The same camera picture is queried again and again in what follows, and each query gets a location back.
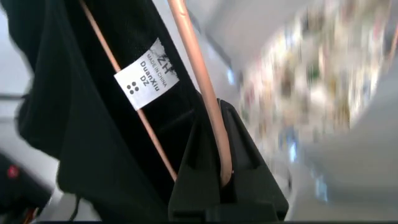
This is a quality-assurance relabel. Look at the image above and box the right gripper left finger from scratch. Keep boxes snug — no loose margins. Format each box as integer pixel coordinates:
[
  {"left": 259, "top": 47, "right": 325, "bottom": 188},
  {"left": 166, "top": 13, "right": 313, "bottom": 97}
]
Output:
[{"left": 168, "top": 116, "right": 224, "bottom": 222}]

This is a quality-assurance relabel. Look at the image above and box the pink clothes hanger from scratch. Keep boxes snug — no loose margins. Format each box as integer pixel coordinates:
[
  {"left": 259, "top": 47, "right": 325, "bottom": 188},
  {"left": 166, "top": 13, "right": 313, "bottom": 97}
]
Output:
[{"left": 78, "top": 0, "right": 234, "bottom": 188}]

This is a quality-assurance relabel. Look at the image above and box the cream printed garment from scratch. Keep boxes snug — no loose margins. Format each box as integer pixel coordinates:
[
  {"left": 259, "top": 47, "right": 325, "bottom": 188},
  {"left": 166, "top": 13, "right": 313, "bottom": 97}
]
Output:
[{"left": 238, "top": 0, "right": 398, "bottom": 187}]

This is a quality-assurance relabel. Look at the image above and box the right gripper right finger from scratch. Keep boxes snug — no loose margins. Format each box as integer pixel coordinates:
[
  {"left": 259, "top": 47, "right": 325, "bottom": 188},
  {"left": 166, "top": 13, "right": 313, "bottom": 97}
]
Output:
[{"left": 219, "top": 98, "right": 290, "bottom": 222}]

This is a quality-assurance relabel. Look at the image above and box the black garment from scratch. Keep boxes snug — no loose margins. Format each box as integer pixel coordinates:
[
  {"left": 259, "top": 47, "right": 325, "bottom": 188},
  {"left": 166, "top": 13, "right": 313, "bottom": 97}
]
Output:
[{"left": 0, "top": 0, "right": 214, "bottom": 222}]

